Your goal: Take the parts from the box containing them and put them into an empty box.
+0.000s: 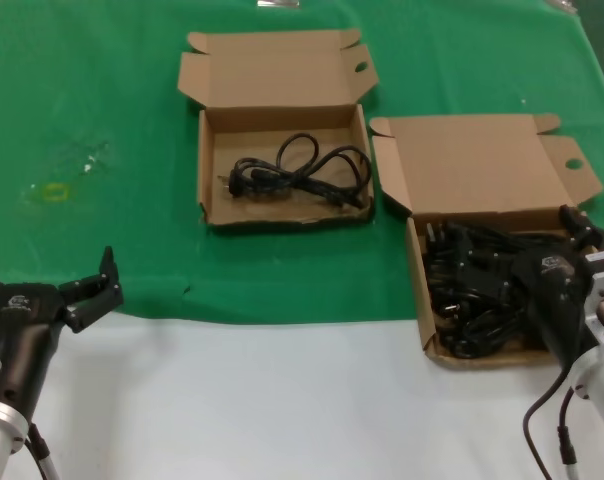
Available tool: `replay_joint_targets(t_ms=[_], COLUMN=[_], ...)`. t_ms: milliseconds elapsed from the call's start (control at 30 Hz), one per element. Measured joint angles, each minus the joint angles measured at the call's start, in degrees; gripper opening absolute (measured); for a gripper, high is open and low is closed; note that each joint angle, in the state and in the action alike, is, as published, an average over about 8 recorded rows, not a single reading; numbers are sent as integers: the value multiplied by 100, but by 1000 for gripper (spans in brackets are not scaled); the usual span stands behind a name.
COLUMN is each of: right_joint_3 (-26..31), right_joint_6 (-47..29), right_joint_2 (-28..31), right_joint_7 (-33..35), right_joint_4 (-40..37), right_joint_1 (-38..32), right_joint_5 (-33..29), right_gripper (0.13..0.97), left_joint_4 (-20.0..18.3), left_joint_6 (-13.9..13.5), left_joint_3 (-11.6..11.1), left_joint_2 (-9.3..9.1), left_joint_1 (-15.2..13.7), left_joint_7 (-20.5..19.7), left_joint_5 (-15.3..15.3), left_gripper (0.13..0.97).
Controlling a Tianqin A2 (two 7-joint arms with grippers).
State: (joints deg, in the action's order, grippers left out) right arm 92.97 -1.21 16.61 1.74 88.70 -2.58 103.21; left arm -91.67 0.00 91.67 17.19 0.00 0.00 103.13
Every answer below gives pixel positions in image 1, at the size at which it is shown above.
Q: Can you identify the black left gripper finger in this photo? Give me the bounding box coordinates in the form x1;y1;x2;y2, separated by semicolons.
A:
57;245;125;335

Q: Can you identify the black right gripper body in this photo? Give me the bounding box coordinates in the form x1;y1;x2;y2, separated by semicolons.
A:
510;247;596;372

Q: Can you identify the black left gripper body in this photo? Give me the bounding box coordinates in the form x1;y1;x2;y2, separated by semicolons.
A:
0;281;67;421

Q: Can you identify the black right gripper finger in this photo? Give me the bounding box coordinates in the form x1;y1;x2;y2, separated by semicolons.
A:
451;233;517;307
557;203;604;254

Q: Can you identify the black power cord with plug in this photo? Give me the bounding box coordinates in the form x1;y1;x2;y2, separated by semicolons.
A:
216;132;375;211

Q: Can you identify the cardboard box with intact edge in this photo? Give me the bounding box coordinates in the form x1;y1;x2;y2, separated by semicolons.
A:
369;113;604;371

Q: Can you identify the cardboard box with torn edge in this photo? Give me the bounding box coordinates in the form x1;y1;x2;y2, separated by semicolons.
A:
176;28;381;230

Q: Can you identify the green table cloth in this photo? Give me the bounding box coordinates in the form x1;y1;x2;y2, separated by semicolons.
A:
0;0;604;326

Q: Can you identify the tangled black power cords pile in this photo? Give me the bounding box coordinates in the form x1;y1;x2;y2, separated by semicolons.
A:
423;218;578;359

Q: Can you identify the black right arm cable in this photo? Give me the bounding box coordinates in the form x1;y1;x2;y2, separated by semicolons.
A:
520;367;579;480

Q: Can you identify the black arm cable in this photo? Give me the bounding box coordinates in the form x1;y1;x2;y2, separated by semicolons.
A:
24;422;62;480
520;367;579;480

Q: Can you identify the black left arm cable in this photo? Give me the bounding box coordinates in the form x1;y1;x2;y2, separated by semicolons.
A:
24;422;62;480

